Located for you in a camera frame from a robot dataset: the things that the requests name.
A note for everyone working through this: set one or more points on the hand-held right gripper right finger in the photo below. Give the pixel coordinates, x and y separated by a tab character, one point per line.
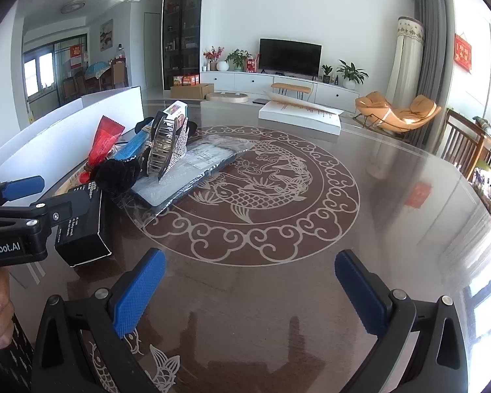
364	294

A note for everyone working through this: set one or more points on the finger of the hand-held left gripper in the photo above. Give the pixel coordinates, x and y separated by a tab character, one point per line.
65	208
22	186

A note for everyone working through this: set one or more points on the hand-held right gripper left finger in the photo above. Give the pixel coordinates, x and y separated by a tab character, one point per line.
141	290

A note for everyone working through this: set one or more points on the black carton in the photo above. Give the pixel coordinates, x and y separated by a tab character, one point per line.
82	233

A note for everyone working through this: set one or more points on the large white storage box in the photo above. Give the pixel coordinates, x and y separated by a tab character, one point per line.
45	143

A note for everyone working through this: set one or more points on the phone case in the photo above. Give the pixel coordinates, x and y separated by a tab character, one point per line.
176	184

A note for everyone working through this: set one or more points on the beige packet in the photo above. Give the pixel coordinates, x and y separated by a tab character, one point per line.
70	181

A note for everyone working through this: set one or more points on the red snack packet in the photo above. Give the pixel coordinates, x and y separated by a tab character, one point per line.
104	139

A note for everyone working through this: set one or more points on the blue and white packet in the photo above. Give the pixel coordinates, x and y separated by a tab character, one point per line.
133	145

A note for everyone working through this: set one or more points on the rhinestone hair claw clip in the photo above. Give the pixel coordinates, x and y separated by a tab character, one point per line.
163	147

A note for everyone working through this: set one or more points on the sliding glass door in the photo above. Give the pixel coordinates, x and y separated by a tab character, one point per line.
45	69

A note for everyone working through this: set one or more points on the red door poster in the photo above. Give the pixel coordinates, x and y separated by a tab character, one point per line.
76	55

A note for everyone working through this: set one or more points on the wooden dining chair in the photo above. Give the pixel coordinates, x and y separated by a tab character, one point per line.
118	73

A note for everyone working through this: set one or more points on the black fuzzy hair accessory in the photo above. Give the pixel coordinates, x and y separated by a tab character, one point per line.
192	127

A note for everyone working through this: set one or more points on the large water bottle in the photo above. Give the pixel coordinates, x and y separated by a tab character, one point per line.
120	52

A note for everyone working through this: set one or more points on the yellow printed carton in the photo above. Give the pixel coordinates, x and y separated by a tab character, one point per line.
179	81

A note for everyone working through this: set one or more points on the brown cardboard box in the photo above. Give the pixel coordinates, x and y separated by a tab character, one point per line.
192	91

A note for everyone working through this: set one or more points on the wooden slatted chair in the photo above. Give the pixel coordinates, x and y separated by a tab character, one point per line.
460	143

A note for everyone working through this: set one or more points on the orange printed carton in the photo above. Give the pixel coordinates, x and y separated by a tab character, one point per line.
191	80

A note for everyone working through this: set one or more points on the white door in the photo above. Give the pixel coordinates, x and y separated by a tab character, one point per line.
152	49

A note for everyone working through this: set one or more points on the orange lounge chair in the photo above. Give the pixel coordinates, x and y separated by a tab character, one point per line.
397	112

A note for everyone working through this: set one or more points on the round ceiling light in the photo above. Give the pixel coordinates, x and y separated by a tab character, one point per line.
73	7

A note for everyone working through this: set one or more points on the flat white box with flap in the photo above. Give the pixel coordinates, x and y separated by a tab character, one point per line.
298	116

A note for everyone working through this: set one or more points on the beige oval floor cushion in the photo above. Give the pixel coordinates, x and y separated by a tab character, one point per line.
228	97

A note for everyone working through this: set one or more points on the grey green cloth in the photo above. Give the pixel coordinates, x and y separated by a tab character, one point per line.
483	125

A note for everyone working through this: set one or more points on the tall dark display cabinet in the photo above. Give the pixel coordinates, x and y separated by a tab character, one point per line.
182	32

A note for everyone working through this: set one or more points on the white round vase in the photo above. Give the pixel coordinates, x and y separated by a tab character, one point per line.
222	66

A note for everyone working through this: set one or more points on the red flower arrangement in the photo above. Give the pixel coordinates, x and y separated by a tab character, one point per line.
212	55

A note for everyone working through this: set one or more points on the white television cabinet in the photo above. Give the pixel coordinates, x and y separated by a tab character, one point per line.
237	82

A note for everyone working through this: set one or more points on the orange-topped bench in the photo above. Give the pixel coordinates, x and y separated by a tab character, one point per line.
291	86

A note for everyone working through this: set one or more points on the dark floor scale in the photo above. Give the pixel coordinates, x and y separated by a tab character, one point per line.
258	101

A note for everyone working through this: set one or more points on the large plant in white pot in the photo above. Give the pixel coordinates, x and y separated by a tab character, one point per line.
351	74

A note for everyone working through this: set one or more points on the small plant in dark pot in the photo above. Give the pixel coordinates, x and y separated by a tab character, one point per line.
326	74

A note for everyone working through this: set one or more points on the green leafy potted plant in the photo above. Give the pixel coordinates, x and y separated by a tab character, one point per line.
237	59

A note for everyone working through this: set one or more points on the red gift box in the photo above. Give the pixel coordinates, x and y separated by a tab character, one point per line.
252	64

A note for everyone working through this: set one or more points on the covered standing air conditioner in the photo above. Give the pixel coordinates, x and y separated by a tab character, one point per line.
407	57

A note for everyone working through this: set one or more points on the black television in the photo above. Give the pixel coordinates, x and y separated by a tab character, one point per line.
290	57

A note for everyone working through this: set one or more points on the grey curtain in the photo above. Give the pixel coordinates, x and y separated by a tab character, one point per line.
431	49

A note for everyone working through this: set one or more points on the framed wall painting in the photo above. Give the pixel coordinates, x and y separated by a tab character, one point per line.
107	35

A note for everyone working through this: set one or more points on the red wall hanging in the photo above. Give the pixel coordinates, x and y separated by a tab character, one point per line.
463	53

